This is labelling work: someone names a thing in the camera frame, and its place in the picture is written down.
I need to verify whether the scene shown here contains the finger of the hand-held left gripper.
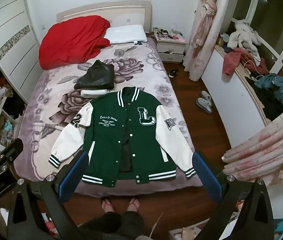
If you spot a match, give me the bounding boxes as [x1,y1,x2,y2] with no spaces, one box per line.
[0,138,23,173]

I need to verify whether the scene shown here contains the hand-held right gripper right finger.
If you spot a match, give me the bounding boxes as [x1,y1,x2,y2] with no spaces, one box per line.
[192,151,276,240]

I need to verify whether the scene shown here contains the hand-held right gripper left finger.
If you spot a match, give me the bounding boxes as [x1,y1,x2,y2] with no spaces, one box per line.
[6,151,89,240]

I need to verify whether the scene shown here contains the green varsity jacket white sleeves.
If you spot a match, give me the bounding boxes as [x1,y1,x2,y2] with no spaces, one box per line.
[48,86,197,184]

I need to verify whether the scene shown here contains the white drawer cabinet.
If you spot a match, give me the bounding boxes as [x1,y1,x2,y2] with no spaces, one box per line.
[0,85,27,145]

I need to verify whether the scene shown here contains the person's left foot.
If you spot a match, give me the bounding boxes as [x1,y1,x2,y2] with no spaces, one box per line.
[101,197,117,213]

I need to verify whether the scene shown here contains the person's foot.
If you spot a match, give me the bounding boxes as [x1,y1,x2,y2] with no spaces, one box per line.
[101,197,117,213]
[126,197,140,212]

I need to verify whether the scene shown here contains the person's left leg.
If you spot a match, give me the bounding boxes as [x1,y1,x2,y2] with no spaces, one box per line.
[78,212,122,240]

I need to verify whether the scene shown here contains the person's leg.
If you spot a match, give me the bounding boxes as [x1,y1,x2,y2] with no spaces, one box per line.
[78,212,122,240]
[121,211,146,240]

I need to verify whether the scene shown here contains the cardboard box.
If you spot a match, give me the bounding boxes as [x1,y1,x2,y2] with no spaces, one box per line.
[169,226,202,240]

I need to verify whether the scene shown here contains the person's right foot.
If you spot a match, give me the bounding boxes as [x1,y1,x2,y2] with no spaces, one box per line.
[126,197,140,212]

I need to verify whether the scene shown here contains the loose pink floral curtain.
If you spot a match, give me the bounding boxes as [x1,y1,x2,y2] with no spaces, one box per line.
[222,102,283,183]

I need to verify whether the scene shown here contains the floral plush blanket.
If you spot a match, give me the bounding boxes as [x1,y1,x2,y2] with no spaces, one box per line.
[18,39,203,195]

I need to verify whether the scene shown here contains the person's right leg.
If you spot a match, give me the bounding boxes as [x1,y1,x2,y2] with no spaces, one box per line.
[121,211,146,240]

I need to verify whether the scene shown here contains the white bay window ledge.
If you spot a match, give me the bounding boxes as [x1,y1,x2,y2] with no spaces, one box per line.
[201,45,269,153]

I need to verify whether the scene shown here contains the white folded cloth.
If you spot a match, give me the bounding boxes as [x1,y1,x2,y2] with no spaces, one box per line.
[81,88,108,97]

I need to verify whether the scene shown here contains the black garment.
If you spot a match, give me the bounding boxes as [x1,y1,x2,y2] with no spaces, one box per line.
[253,82,283,120]

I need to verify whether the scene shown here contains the black leather jacket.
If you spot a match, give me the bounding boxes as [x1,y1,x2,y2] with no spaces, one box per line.
[74,60,115,90]

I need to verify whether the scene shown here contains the white wardrobe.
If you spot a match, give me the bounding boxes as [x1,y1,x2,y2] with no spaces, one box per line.
[0,0,44,105]

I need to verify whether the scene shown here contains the blue garment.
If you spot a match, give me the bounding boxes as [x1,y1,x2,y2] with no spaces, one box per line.
[254,74,283,109]

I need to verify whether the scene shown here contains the dusty red garment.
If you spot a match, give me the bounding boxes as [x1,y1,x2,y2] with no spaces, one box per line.
[222,47,268,77]

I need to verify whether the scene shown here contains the red duvet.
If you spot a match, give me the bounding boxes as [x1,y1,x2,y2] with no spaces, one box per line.
[38,15,111,71]

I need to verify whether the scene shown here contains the beige nightstand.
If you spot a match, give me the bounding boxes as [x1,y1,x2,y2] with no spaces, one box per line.
[155,34,188,64]

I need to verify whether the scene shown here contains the tied pink floral curtain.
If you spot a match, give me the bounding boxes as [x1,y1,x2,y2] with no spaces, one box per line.
[184,0,234,82]

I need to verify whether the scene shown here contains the pile of small toiletries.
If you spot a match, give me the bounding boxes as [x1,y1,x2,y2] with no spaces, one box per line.
[154,26,187,43]

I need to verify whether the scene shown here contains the white pillow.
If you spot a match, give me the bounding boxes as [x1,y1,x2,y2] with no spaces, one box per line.
[105,24,148,44]

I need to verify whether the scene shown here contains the white cable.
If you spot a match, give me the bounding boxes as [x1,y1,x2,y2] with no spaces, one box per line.
[242,60,264,80]

